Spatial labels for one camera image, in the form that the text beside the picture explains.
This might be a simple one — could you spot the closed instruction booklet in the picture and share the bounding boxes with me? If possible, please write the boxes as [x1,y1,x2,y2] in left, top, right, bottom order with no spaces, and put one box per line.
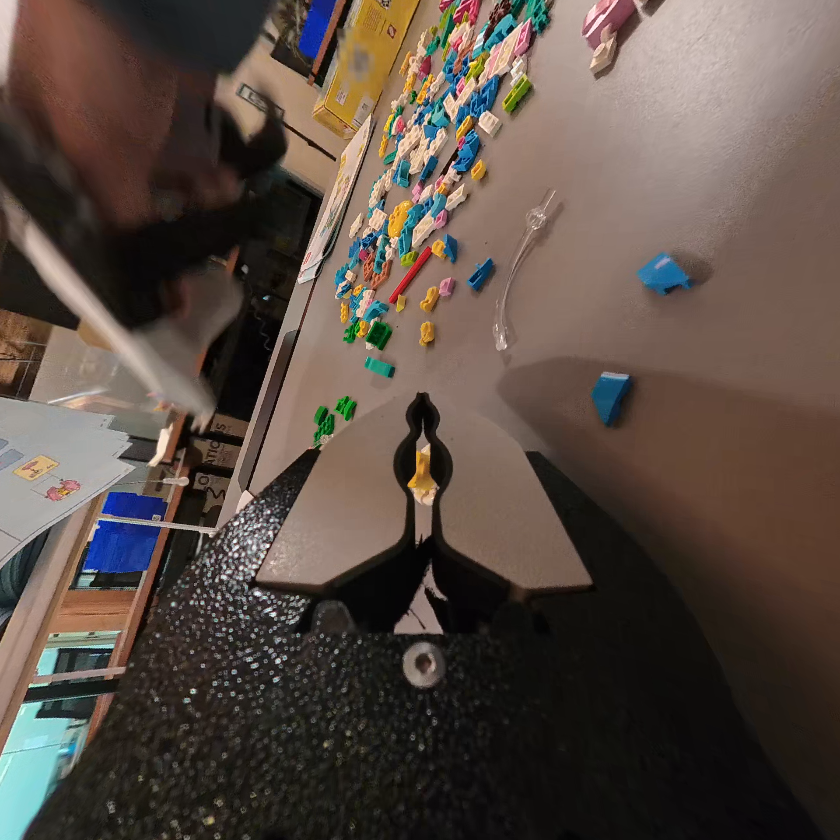
[297,115,375,284]

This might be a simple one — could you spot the clear curved lego piece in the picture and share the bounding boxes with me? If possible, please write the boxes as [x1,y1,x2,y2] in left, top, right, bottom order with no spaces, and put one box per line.
[493,189,564,352]

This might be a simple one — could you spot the small yellow white lego assembly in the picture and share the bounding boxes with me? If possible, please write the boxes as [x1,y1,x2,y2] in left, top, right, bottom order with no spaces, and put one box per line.
[407,443,439,506]

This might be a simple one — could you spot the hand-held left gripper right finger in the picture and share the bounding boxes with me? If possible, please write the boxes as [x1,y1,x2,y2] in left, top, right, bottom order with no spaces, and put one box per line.
[420,392,595,634]

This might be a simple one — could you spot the white book stand wooden board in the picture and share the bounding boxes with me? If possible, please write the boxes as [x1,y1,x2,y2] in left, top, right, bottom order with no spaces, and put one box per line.
[95,476,257,536]

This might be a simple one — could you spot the printed cardboard box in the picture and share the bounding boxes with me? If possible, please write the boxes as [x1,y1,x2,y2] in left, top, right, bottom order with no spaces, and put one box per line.
[190,413,249,519]

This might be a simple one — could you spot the grey desk with wooden edge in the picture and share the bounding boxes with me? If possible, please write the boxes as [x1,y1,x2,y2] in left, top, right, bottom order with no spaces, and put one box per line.
[0,459,217,742]

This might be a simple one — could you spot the blue slope lego brick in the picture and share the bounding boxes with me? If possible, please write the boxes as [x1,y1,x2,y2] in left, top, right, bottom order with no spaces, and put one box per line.
[637,252,693,296]
[591,372,633,427]

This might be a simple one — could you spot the red lego bar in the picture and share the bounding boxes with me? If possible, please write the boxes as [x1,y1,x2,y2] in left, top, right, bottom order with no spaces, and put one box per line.
[389,246,433,304]

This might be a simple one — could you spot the scattered green lego bricks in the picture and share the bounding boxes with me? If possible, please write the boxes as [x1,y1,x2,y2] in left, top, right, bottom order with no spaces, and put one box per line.
[312,395,358,448]

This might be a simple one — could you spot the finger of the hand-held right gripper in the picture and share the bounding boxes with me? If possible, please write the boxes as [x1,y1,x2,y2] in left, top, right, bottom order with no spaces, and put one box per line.
[167,274,245,389]
[0,187,217,431]

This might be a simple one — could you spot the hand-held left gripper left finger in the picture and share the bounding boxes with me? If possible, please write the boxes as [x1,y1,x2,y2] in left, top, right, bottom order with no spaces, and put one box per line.
[255,392,434,634]

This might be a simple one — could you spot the pile of mixed lego bricks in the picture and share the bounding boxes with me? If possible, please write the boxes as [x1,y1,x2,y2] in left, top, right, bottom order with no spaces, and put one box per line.
[331,0,555,349]

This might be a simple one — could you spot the yellow lego set box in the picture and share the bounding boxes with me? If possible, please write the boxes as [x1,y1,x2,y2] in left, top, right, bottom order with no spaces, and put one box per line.
[311,0,421,139]

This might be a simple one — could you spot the person's right hand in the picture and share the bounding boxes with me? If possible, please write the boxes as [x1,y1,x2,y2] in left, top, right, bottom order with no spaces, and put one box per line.
[13,13,217,224]

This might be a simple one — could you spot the stack of blue bins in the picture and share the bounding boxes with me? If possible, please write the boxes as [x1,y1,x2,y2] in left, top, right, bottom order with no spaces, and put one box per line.
[85,492,168,572]

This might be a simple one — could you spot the blue plastic bin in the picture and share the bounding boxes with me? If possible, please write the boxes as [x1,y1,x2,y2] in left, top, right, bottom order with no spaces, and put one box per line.
[298,0,342,60]

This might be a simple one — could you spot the open instruction booklet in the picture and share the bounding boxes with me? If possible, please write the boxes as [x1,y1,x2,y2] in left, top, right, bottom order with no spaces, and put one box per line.
[0,395,135,568]

